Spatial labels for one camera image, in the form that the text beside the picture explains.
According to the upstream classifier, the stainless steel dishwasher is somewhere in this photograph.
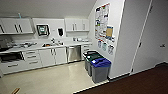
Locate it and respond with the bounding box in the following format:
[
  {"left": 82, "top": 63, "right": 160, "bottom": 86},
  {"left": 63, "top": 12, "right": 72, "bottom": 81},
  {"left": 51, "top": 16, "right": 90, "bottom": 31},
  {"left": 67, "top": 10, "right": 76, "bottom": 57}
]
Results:
[{"left": 66, "top": 44, "right": 83, "bottom": 64}]

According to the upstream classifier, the grey bin black lid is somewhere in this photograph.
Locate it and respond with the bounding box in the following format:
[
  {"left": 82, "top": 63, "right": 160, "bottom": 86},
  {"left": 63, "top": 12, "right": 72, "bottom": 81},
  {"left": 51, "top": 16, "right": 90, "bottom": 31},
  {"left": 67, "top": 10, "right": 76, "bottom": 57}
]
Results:
[{"left": 82, "top": 50, "right": 101, "bottom": 76}]

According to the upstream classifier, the grey bin blue lid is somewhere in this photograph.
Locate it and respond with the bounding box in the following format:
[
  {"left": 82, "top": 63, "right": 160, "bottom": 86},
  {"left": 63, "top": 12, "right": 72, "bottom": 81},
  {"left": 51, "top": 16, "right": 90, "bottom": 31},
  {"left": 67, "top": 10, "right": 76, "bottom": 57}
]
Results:
[{"left": 90, "top": 58, "right": 112, "bottom": 85}]

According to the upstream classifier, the brown cork board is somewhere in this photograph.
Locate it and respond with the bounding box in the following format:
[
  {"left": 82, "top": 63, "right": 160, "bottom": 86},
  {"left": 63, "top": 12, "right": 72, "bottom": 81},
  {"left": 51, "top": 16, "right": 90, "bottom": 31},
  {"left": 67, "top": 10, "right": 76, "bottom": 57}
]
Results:
[{"left": 105, "top": 26, "right": 114, "bottom": 38}]

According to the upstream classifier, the steel kitchen sink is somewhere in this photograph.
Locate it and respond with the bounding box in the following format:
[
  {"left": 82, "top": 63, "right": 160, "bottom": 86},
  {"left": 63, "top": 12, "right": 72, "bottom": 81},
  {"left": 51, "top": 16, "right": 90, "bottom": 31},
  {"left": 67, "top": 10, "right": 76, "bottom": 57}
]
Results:
[{"left": 41, "top": 41, "right": 65, "bottom": 48}]

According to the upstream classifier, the notice poster board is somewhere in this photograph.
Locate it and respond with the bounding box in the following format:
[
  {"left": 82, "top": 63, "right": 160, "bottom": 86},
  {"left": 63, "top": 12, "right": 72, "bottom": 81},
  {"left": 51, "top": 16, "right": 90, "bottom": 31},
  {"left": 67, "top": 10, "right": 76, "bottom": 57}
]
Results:
[{"left": 94, "top": 2, "right": 111, "bottom": 43}]

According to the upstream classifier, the white sink base cabinet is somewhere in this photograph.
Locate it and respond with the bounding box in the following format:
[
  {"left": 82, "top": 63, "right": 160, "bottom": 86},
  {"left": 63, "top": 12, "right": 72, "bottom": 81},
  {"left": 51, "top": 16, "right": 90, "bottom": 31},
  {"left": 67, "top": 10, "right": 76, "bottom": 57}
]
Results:
[{"left": 38, "top": 46, "right": 68, "bottom": 68}]

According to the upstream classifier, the steel paper towel dispenser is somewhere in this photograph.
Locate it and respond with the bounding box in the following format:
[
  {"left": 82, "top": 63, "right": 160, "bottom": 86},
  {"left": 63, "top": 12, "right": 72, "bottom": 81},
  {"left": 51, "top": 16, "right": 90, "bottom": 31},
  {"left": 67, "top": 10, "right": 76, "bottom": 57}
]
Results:
[{"left": 35, "top": 23, "right": 51, "bottom": 37}]

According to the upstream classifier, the plain white door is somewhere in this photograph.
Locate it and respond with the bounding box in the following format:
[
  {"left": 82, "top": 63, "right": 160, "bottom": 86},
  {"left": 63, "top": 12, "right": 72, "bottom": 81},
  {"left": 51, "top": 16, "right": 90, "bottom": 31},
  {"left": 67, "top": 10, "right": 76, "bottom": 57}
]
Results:
[{"left": 132, "top": 0, "right": 158, "bottom": 73}]

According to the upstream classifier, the small pale blue item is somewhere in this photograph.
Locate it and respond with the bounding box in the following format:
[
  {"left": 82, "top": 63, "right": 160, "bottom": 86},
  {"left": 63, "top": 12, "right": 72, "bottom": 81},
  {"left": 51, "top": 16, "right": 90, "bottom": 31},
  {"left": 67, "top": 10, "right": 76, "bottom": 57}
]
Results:
[{"left": 17, "top": 12, "right": 23, "bottom": 20}]

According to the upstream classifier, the white wide drawer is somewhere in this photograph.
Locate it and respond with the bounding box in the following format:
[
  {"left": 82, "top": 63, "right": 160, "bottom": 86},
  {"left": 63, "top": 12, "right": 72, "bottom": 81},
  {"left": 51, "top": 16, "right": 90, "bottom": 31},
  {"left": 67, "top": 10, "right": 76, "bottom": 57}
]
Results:
[{"left": 0, "top": 61, "right": 30, "bottom": 75}]

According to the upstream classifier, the dark coffee machine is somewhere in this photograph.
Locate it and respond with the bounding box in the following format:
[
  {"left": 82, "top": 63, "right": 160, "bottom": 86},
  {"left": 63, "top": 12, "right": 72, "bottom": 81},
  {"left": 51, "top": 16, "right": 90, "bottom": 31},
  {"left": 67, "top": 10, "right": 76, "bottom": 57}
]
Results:
[{"left": 0, "top": 36, "right": 15, "bottom": 52}]

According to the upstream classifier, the small brown object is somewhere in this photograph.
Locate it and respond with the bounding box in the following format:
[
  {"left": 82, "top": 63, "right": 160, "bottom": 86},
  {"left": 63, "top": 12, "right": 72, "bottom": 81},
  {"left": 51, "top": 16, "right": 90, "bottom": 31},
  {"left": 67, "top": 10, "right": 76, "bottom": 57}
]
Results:
[{"left": 11, "top": 86, "right": 21, "bottom": 94}]

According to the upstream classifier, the black wall soap dispenser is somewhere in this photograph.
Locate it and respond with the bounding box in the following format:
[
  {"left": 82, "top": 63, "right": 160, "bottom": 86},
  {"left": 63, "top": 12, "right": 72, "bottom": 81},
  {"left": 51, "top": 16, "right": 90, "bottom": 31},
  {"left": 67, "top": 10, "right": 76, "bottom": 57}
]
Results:
[{"left": 57, "top": 27, "right": 65, "bottom": 37}]

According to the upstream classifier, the metal door handle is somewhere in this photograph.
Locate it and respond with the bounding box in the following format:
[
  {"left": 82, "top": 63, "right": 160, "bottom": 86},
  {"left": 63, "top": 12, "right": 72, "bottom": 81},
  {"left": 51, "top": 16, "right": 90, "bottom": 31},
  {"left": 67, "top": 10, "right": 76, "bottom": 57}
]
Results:
[{"left": 137, "top": 41, "right": 143, "bottom": 47}]

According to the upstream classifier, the white two-door wall cabinet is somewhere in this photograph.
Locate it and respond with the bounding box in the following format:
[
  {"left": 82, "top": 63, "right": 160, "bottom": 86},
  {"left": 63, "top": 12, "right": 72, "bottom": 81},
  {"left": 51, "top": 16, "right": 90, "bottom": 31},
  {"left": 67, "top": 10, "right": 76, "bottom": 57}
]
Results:
[{"left": 0, "top": 17, "right": 35, "bottom": 35}]

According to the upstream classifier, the wall switch plate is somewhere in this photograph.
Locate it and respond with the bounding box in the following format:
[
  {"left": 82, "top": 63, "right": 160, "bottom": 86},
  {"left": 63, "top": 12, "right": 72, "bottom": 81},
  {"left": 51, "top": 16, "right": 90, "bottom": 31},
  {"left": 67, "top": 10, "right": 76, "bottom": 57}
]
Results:
[{"left": 159, "top": 43, "right": 166, "bottom": 49}]

